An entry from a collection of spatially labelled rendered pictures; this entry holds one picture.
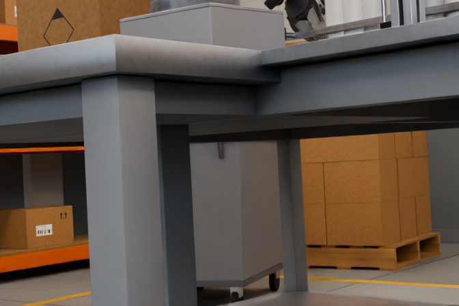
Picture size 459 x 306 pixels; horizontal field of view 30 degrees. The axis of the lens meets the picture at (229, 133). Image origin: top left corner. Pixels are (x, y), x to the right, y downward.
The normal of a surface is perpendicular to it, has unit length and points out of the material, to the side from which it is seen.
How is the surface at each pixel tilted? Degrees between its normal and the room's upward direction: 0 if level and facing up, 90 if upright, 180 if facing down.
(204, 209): 94
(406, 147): 90
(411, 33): 90
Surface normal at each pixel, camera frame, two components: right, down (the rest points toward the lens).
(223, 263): -0.33, 0.05
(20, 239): -0.61, 0.00
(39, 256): 0.78, -0.06
